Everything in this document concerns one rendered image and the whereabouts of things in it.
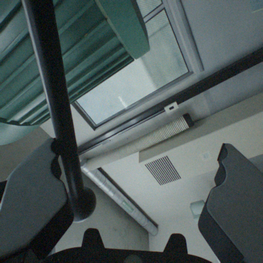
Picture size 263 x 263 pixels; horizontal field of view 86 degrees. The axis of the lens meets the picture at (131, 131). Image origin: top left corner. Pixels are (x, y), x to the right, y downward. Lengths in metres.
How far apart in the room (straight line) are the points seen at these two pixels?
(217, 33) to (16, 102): 1.56
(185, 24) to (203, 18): 0.14
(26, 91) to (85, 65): 0.08
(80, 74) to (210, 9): 1.47
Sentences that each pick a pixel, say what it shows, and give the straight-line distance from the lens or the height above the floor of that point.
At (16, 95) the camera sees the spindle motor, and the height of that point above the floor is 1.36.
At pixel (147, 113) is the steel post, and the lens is 1.54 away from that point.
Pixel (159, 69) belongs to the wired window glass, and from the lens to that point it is 1.58.
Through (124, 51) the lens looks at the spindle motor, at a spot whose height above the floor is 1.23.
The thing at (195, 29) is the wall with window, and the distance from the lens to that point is 1.56.
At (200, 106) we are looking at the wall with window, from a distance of 1.73.
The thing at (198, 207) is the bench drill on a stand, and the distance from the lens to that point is 2.16.
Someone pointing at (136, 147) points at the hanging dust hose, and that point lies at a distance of 1.66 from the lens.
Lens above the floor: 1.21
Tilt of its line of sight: 18 degrees up
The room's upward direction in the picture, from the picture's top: 117 degrees counter-clockwise
